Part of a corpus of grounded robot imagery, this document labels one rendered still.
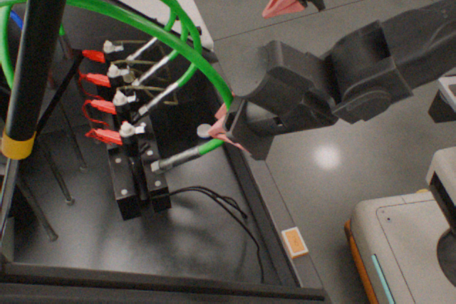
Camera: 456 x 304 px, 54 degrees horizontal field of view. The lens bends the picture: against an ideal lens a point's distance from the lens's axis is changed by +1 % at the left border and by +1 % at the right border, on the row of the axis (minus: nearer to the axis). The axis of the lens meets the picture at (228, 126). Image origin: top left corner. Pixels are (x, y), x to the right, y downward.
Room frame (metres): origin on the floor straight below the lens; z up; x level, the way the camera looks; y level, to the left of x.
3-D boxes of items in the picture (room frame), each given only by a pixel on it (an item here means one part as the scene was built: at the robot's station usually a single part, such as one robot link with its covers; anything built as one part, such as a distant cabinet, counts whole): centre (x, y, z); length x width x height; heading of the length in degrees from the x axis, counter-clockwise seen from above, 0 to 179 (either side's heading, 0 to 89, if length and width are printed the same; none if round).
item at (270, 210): (0.59, -0.05, 0.87); 0.62 x 0.04 x 0.16; 18
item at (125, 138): (0.52, 0.17, 1.00); 0.05 x 0.03 x 0.21; 108
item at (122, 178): (0.63, 0.21, 0.91); 0.34 x 0.10 x 0.15; 18
